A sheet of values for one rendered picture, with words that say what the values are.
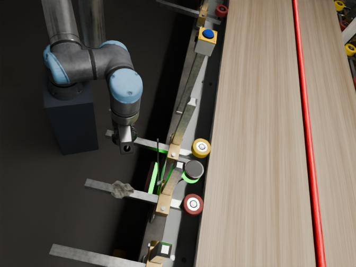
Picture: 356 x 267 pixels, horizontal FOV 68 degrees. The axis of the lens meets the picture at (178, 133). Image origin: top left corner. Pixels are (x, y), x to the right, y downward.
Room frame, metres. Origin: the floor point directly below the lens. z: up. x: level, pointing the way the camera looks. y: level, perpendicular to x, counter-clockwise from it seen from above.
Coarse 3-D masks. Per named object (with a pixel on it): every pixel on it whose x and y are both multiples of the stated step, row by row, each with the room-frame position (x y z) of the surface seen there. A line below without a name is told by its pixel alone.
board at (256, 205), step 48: (240, 0) 1.75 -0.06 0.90; (288, 0) 1.98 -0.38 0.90; (240, 48) 1.29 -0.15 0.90; (288, 48) 1.46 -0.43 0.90; (336, 48) 1.65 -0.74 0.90; (240, 96) 0.94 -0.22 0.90; (288, 96) 1.07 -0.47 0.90; (336, 96) 1.21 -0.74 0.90; (240, 144) 0.67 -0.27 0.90; (288, 144) 0.78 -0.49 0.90; (336, 144) 0.89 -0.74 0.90; (240, 192) 0.46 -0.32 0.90; (288, 192) 0.54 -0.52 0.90; (336, 192) 0.63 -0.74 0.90; (240, 240) 0.28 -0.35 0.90; (288, 240) 0.35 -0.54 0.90; (336, 240) 0.42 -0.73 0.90
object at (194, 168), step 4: (188, 164) 0.38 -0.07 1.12; (192, 164) 0.38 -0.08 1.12; (196, 164) 0.39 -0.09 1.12; (200, 164) 0.39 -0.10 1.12; (188, 168) 0.36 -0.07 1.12; (192, 168) 0.37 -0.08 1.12; (196, 168) 0.37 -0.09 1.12; (200, 168) 0.38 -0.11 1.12; (188, 172) 0.35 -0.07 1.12; (192, 172) 0.36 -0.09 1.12; (196, 172) 0.36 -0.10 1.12; (200, 172) 0.37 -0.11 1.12; (196, 176) 0.35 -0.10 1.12; (180, 180) 0.37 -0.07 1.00; (176, 184) 0.37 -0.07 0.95
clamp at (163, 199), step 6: (162, 180) 0.40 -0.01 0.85; (162, 186) 0.37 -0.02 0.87; (162, 198) 0.33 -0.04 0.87; (168, 198) 0.33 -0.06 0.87; (156, 204) 0.30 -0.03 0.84; (162, 204) 0.30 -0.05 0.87; (168, 204) 0.31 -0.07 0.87; (156, 210) 0.27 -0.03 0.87; (168, 210) 0.29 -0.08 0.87; (162, 216) 0.27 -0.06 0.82
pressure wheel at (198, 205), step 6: (186, 198) 0.35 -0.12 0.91; (192, 198) 0.36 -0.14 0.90; (198, 198) 0.37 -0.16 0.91; (186, 204) 0.33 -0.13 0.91; (192, 204) 0.33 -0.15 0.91; (198, 204) 0.34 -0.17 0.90; (186, 210) 0.31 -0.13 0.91; (192, 210) 0.31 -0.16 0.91; (198, 210) 0.32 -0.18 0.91; (192, 216) 0.30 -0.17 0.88
